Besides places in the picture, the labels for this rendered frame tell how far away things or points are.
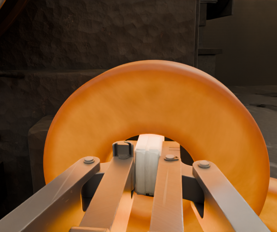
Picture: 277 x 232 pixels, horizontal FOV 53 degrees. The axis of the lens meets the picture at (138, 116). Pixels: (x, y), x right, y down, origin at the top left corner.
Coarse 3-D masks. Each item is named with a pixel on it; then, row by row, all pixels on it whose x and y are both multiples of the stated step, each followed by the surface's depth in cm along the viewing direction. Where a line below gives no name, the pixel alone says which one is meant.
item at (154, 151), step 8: (152, 136) 18; (160, 136) 18; (152, 144) 17; (160, 144) 17; (152, 152) 16; (160, 152) 16; (152, 160) 16; (152, 168) 16; (152, 176) 16; (152, 184) 16; (152, 192) 17
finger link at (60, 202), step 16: (80, 160) 15; (96, 160) 15; (64, 176) 14; (80, 176) 14; (48, 192) 12; (64, 192) 12; (80, 192) 14; (16, 208) 11; (32, 208) 11; (48, 208) 11; (64, 208) 12; (80, 208) 14; (0, 224) 10; (16, 224) 10; (32, 224) 10; (48, 224) 11; (64, 224) 13
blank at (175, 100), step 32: (128, 64) 18; (160, 64) 17; (96, 96) 18; (128, 96) 17; (160, 96) 17; (192, 96) 17; (224, 96) 16; (64, 128) 18; (96, 128) 18; (128, 128) 18; (160, 128) 18; (192, 128) 17; (224, 128) 17; (256, 128) 17; (64, 160) 19; (224, 160) 18; (256, 160) 17; (256, 192) 18; (128, 224) 20; (192, 224) 19
